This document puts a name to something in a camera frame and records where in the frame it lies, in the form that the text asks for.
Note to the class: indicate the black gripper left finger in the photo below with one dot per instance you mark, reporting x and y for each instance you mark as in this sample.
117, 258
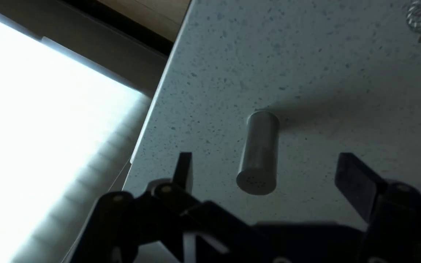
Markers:
192, 231

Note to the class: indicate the small silver cylindrical container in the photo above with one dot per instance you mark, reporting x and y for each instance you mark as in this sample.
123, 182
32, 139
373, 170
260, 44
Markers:
258, 168

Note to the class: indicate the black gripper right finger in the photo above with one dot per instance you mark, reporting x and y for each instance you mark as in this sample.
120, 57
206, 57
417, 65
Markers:
391, 209

